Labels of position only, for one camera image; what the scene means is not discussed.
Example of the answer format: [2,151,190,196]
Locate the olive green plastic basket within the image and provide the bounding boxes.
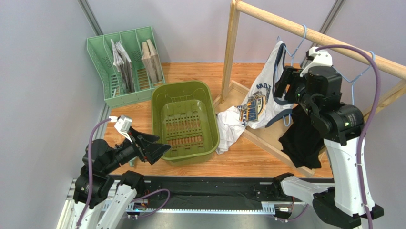
[151,81,220,167]

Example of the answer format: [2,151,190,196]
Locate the mint green file organizer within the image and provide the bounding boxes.
[86,26,165,109]

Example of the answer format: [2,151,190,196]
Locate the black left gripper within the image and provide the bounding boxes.
[103,125,171,173]

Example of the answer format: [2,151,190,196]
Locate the folded newspapers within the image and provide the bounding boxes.
[110,39,136,93]

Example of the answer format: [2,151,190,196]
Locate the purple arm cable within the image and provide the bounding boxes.
[75,117,171,229]
[315,44,381,229]

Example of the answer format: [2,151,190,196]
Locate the white tank top navy trim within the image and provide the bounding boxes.
[215,41,293,155]

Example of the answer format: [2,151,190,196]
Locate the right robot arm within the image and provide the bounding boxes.
[274,66,384,229]

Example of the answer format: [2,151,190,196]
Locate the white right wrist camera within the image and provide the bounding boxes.
[300,47,333,77]

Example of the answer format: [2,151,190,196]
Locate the black garment on hanger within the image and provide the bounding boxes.
[279,105,324,169]

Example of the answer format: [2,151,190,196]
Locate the light blue wire hanger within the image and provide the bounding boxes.
[333,62,373,105]
[281,24,307,127]

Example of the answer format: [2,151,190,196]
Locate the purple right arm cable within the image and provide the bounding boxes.
[315,44,381,229]

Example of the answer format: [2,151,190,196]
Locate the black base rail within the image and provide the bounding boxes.
[136,176,306,210]

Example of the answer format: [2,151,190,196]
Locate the brown wooden boards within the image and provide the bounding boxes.
[142,39,163,83]

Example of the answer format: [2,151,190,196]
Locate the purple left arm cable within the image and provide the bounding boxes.
[75,117,171,229]

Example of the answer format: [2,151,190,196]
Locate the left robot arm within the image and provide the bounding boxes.
[61,128,171,229]

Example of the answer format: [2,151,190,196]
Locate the wooden clothes rack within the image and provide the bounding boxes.
[213,0,406,178]

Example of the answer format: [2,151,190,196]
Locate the teal green cup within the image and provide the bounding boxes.
[128,159,136,167]

